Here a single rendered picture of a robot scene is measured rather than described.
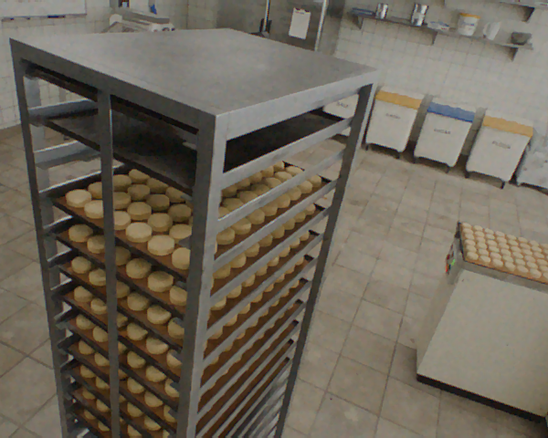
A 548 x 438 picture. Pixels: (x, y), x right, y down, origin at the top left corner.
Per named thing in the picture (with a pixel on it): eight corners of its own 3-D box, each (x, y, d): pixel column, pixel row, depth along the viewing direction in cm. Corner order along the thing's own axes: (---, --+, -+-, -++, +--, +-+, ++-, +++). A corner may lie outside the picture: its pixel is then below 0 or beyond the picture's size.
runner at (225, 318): (318, 233, 138) (321, 224, 136) (326, 236, 137) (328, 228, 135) (171, 355, 89) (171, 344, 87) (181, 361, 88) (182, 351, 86)
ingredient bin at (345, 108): (315, 138, 605) (327, 81, 567) (326, 125, 659) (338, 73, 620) (353, 148, 593) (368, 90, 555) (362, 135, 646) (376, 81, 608)
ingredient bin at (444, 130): (408, 163, 572) (427, 105, 534) (415, 150, 624) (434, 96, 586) (451, 176, 557) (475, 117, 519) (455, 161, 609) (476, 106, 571)
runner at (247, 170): (345, 121, 120) (348, 110, 118) (354, 124, 119) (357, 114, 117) (180, 197, 71) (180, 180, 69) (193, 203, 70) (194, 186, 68)
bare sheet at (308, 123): (227, 84, 133) (228, 79, 132) (347, 124, 117) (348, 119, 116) (37, 121, 87) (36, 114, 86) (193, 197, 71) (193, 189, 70)
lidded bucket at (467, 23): (474, 35, 541) (481, 15, 531) (474, 36, 521) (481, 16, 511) (453, 30, 548) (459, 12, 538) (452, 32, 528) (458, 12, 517)
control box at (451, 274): (451, 261, 251) (459, 240, 244) (453, 285, 231) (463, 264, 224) (444, 258, 252) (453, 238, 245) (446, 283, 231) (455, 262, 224)
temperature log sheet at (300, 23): (305, 38, 535) (310, 11, 519) (305, 38, 532) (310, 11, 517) (289, 35, 540) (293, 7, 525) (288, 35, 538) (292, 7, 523)
